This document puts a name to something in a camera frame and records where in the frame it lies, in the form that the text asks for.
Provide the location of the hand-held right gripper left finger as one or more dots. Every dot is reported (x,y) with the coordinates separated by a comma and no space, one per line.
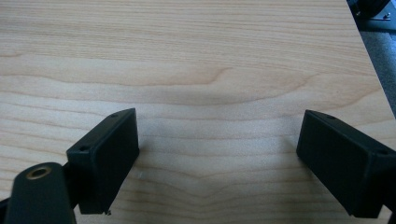
(102,161)

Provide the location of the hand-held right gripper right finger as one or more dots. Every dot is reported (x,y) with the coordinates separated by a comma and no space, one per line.
(342,168)

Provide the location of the metal stand base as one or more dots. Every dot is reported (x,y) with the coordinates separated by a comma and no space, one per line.
(373,12)

